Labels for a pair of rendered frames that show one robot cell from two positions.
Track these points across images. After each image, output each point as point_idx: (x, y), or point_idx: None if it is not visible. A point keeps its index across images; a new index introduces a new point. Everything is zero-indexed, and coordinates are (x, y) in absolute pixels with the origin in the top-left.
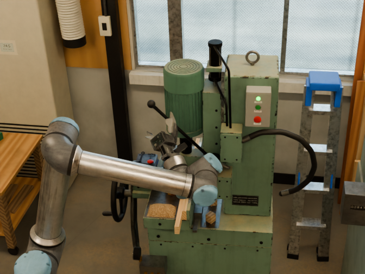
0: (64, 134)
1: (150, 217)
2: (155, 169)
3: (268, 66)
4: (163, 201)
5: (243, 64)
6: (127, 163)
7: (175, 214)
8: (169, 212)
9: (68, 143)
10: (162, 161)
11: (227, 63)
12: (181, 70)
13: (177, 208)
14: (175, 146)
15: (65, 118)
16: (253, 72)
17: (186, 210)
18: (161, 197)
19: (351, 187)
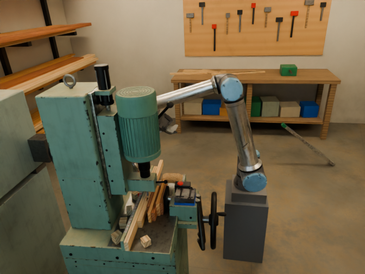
0: (224, 76)
1: (180, 174)
2: (168, 92)
3: (57, 88)
4: (170, 185)
5: (79, 88)
6: (184, 87)
7: (162, 176)
8: (166, 173)
9: (219, 75)
10: (170, 204)
11: (93, 88)
12: (138, 88)
13: (160, 180)
14: (155, 250)
15: (229, 79)
16: (76, 83)
17: (153, 166)
18: (172, 188)
19: (44, 137)
